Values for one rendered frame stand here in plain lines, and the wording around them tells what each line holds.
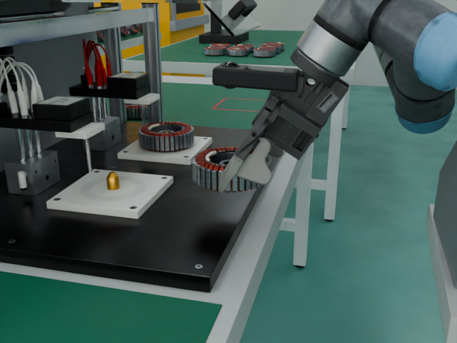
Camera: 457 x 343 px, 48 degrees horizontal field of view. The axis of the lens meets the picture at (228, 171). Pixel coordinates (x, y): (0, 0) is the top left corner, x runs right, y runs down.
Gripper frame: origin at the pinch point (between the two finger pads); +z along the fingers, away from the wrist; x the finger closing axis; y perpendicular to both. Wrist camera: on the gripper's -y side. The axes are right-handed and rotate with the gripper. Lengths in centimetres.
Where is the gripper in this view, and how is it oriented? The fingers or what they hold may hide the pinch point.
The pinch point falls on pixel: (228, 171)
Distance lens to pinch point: 74.6
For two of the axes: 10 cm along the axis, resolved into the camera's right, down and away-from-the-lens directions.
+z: -5.0, 7.6, 4.1
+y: 8.3, 5.5, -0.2
